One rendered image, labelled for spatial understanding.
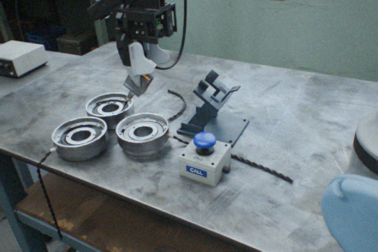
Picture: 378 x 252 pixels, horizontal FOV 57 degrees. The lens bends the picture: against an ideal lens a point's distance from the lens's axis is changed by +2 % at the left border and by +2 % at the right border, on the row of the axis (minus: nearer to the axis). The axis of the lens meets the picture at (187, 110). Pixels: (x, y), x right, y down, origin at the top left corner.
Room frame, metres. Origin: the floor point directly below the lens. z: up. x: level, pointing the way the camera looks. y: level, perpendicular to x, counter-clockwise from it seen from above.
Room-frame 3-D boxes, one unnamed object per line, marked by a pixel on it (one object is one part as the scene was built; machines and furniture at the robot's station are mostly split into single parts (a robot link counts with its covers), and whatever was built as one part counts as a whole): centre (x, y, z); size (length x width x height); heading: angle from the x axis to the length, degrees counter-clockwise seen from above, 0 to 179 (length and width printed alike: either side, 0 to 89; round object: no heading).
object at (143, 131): (0.58, 0.09, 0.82); 0.10 x 0.10 x 0.04
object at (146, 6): (0.61, 0.06, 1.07); 0.09 x 0.08 x 0.12; 61
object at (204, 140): (0.48, -0.03, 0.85); 0.04 x 0.04 x 0.05
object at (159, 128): (0.58, 0.09, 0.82); 0.08 x 0.08 x 0.02
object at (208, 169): (0.48, -0.03, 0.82); 0.08 x 0.07 x 0.05; 60
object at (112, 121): (0.68, 0.17, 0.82); 0.10 x 0.10 x 0.04
